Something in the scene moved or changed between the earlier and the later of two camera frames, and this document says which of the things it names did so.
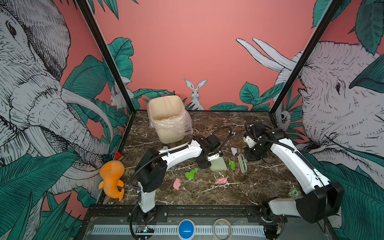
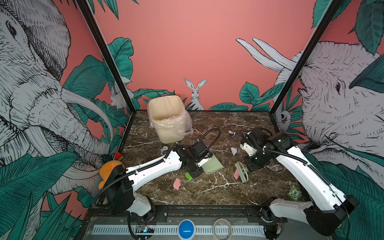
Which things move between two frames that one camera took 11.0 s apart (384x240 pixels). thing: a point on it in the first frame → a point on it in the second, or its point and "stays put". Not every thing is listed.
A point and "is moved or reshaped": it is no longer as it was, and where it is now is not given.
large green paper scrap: [190, 175] stays put
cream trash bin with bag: [167, 116] stays put
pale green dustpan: [218, 164] is moved or reshaped
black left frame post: [85, 7] stays put
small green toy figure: [294, 193] stays put
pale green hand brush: [242, 163] is moved or reshaped
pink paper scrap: [222, 180] → [236, 174]
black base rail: [198, 214] stays put
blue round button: [186, 229] stays put
